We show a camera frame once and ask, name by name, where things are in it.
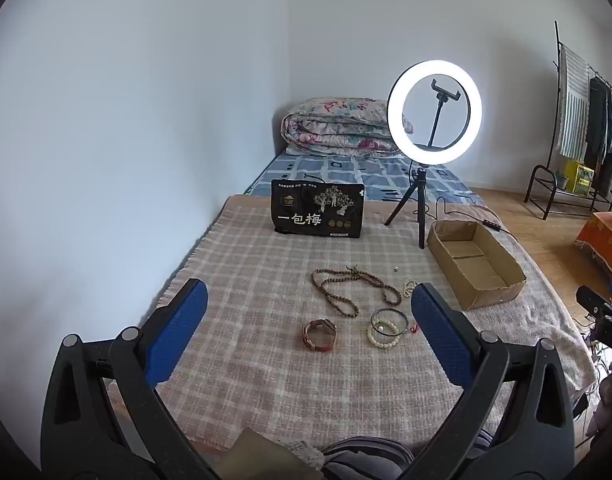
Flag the black clothes rack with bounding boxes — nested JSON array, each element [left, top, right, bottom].
[[525, 21, 612, 220]]

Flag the cream bead bracelet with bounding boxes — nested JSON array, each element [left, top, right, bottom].
[[368, 321, 401, 347]]

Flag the person's striped pants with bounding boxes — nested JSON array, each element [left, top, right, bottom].
[[321, 430, 497, 480]]

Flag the black snack bag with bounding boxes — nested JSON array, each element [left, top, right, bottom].
[[271, 179, 367, 239]]

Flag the dark hanging clothes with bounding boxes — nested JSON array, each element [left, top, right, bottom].
[[583, 77, 612, 196]]

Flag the white ring light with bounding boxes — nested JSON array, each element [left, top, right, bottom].
[[387, 59, 483, 167]]

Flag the folded floral quilt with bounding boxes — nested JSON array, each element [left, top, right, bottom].
[[281, 97, 415, 157]]

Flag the dark thin bangle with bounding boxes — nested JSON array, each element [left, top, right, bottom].
[[370, 308, 409, 338]]

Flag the striped hanging towel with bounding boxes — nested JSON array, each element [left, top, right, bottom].
[[558, 45, 592, 158]]

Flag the orange cloth-covered furniture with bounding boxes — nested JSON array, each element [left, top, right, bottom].
[[575, 211, 612, 281]]

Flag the red strap watch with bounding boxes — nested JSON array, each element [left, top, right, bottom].
[[303, 319, 337, 352]]

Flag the black tripod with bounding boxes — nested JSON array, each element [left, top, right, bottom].
[[384, 165, 429, 250]]

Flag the cardboard box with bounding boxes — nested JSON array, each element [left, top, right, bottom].
[[426, 219, 528, 311]]

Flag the wooden bead necklace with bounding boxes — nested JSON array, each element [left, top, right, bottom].
[[311, 266, 403, 318]]

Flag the black phone holder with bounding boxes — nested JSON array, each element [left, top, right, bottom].
[[428, 77, 460, 152]]

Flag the blue patterned bedsheet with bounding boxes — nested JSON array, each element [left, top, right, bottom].
[[243, 152, 487, 206]]

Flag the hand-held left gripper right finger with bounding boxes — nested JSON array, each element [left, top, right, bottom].
[[401, 282, 577, 480]]

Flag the pink plaid blanket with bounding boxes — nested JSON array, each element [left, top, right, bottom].
[[116, 192, 599, 461]]

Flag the yellow box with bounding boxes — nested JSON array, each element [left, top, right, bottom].
[[563, 160, 596, 196]]

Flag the black light cable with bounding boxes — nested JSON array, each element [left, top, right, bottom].
[[410, 162, 524, 241]]

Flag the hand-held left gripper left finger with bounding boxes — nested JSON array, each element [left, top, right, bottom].
[[40, 278, 221, 480]]

